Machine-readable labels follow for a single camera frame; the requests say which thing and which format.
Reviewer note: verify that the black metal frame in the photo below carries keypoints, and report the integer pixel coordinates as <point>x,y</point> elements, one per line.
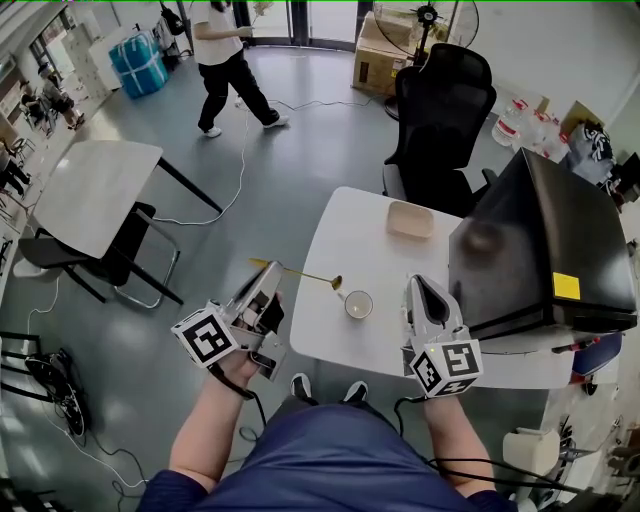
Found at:
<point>15,335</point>

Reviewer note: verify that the person's left black shoe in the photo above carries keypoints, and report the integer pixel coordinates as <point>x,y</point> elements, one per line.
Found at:
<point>301,386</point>

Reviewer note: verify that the black mesh office chair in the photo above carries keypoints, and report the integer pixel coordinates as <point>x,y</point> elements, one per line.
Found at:
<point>440,125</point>

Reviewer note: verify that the brown cardboard box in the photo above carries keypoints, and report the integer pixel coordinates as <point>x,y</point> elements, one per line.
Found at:
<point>375,60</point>

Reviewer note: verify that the beige food container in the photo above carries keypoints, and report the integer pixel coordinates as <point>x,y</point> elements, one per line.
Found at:
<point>410,220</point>

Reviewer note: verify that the person's black shoe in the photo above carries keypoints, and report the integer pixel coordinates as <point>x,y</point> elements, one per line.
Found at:
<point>356,392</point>
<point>301,386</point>

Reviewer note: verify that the black hanging bag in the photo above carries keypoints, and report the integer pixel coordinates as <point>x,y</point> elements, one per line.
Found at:
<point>171,20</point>

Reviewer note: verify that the black standing fan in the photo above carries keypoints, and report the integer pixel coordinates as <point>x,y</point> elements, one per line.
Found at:
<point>427,15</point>

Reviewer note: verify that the white power strip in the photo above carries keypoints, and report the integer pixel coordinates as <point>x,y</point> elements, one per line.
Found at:
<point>240,102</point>

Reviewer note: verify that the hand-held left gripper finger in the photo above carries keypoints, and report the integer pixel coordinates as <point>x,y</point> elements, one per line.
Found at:
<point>250,292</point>
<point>272,282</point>

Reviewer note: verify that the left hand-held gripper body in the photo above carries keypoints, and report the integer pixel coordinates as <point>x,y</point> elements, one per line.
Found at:
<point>205,337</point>

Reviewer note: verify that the person's dark trousers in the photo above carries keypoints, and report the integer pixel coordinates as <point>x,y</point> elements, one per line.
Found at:
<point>300,401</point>

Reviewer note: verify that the navy blue padded chair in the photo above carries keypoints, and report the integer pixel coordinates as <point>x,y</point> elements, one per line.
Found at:
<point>597,357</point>

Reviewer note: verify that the black framed glass door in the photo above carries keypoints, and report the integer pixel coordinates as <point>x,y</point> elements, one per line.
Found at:
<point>325,20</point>

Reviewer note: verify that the clear plastic water jug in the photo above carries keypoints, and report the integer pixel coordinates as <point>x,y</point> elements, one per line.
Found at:
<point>547,135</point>
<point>510,125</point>

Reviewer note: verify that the person's left hand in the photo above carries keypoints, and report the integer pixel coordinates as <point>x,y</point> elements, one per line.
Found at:
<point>257,307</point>

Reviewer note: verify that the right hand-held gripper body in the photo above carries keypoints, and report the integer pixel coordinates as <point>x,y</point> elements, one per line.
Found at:
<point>450,365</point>

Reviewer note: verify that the black chair with metal frame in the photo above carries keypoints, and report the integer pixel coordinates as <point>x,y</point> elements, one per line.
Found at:
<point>120,250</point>

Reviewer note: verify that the black box-shaped appliance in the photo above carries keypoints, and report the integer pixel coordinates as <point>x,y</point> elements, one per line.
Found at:
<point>550,240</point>

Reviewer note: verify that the white storage cabinet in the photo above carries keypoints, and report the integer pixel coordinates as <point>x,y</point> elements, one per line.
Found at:
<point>92,65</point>

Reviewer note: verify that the black white patterned bag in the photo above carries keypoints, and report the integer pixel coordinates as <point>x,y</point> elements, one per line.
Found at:
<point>595,147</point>

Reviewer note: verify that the brown cardboard sheet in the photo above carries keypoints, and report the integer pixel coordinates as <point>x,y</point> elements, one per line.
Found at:
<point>582,112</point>

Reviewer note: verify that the person's right forearm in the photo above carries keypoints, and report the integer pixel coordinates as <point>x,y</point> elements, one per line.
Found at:
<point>455,440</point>

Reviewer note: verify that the grey table with black legs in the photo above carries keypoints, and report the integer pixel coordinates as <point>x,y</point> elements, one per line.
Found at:
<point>100,195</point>

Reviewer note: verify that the person's navy blue clothing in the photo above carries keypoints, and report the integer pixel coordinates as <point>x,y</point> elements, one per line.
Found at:
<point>330,465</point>

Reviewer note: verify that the person's right black shoe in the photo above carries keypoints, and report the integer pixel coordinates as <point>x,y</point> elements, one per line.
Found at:
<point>356,392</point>

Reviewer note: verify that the blue wrapped bag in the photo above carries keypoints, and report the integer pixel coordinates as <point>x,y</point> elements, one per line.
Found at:
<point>137,65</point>

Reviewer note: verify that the cream round stool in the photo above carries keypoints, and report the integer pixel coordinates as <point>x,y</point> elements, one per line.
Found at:
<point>530,450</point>

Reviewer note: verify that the gold spoon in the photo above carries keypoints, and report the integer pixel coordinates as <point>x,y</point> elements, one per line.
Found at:
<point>310,276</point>

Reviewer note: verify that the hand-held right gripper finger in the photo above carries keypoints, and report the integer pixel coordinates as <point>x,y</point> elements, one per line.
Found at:
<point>415,310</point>
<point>442,312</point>

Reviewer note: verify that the person's left forearm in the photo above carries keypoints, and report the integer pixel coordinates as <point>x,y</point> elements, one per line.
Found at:
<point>210,430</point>

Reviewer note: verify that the dark cola bottle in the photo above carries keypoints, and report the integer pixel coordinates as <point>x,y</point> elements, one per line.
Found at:
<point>575,345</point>

